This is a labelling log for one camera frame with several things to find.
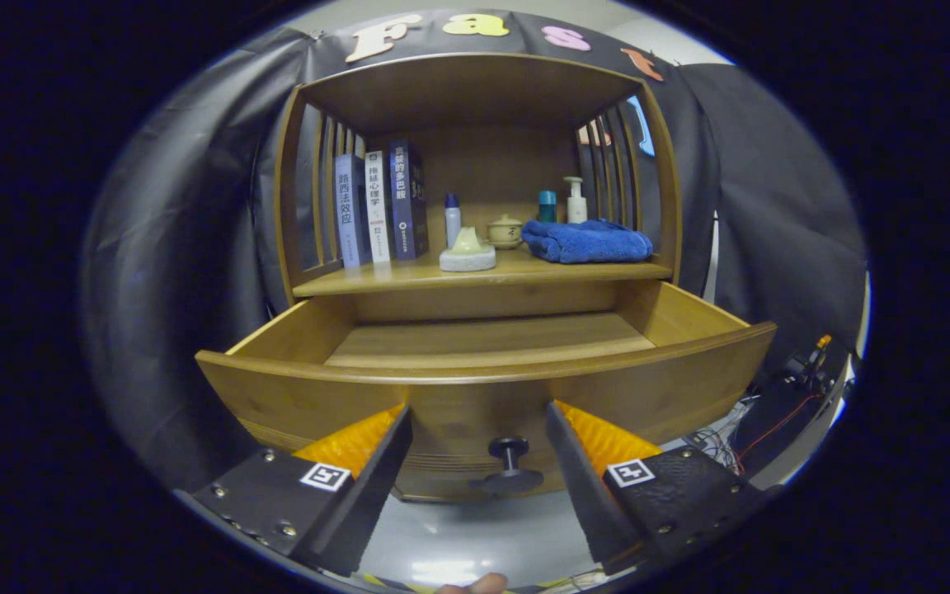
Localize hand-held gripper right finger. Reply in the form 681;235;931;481
545;400;773;577

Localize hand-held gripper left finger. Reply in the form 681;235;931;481
186;404;414;578

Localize wooden drawer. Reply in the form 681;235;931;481
195;280;777;504

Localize wooden countertop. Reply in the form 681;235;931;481
292;246;674;298

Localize wooden cabinet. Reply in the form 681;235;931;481
273;54;684;323

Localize blue folded towel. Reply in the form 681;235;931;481
521;219;655;265

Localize orange and black tool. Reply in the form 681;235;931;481
788;334;835;389

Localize light blue book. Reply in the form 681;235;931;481
335;153;372;268

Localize beige lidded teacup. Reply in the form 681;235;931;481
487;214;524;250

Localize white book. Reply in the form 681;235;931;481
364;149;396;264

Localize dark blue book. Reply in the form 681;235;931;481
389;139;430;262

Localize white pump bottle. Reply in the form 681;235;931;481
564;177;589;224

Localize black backdrop cloth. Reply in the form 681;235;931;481
83;8;868;488

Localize tangled thin cables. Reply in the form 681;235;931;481
689;425;744;475

